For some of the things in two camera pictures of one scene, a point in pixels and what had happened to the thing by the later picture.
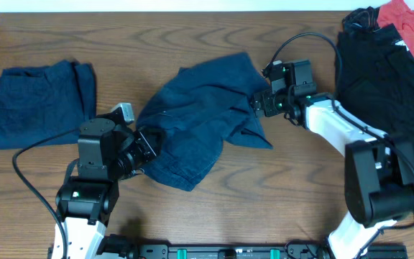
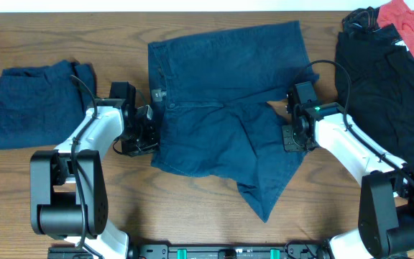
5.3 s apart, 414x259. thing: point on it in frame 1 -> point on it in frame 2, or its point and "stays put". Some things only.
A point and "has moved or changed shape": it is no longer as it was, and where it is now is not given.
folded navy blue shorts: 32,105 stays put
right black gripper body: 261,104 -> 290,137
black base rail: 116,247 stays put
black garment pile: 379,82 stays put
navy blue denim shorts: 196,110 has moved or changed shape
